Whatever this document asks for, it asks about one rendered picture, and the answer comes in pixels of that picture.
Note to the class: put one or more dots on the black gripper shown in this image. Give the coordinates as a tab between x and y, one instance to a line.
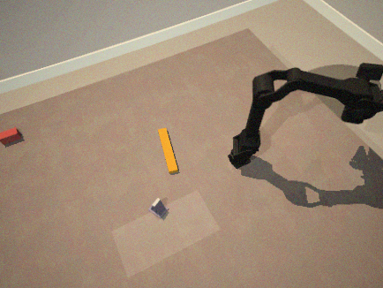
368	72

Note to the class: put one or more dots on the yellow bar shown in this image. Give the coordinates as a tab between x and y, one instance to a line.
167	149

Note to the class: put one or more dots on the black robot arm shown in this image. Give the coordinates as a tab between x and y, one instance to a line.
364	97

